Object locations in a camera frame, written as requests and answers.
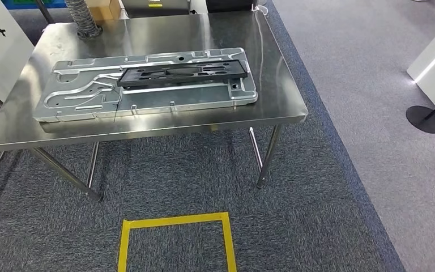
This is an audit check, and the black plastic plate part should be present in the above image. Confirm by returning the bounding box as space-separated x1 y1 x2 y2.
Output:
117 59 249 88

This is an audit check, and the stainless steel workbench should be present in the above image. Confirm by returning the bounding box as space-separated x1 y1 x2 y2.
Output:
0 9 309 202

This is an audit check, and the stamped sheet metal panel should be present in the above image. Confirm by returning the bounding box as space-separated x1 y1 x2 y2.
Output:
33 48 259 124

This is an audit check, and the yellow floor tape square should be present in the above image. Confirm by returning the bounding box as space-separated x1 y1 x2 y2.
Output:
117 212 238 272

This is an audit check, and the black machine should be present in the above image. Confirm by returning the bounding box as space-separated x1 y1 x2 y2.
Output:
205 0 258 14

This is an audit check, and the grey machine with yellow label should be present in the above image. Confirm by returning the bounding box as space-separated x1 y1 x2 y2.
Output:
121 0 192 18

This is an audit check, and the cardboard box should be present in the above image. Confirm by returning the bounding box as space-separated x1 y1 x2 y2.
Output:
86 0 122 22

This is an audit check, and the black stanchion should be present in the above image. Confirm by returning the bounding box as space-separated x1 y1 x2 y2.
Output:
406 90 435 135

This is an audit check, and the black pole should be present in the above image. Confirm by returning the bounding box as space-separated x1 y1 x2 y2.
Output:
33 0 56 24

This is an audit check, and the white panel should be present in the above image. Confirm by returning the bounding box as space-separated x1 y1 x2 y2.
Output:
0 0 35 102

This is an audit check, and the blue and green crate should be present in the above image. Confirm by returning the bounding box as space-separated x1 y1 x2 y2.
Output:
0 0 68 10

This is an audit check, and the thin clear cable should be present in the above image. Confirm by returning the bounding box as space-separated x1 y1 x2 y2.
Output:
251 3 270 82

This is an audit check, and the grey ribbed hose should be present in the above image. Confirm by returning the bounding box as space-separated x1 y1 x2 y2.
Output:
64 0 103 40

